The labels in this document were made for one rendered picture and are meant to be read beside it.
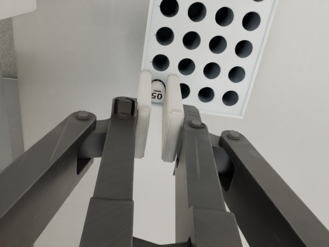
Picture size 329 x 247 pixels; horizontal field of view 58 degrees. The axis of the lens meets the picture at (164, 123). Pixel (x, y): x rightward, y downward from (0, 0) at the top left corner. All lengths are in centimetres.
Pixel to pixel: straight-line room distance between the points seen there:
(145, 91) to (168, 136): 3
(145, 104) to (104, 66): 11
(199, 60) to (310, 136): 15
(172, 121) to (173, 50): 8
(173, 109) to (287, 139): 18
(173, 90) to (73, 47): 11
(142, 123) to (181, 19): 9
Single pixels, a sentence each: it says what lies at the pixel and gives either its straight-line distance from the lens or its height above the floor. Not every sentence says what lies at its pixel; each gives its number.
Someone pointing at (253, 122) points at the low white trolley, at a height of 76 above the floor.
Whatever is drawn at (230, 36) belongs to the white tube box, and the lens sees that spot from 22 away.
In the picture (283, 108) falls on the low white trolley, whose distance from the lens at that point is 29.
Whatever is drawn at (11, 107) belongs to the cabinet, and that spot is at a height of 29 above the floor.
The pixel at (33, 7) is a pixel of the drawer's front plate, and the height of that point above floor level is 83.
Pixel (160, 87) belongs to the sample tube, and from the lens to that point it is 21.
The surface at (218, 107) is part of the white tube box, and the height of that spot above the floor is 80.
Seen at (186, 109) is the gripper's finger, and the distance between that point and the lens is 18.
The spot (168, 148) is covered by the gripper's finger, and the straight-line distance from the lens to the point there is 16.
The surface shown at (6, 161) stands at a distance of 21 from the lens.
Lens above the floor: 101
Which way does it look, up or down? 64 degrees down
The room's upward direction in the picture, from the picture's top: 178 degrees clockwise
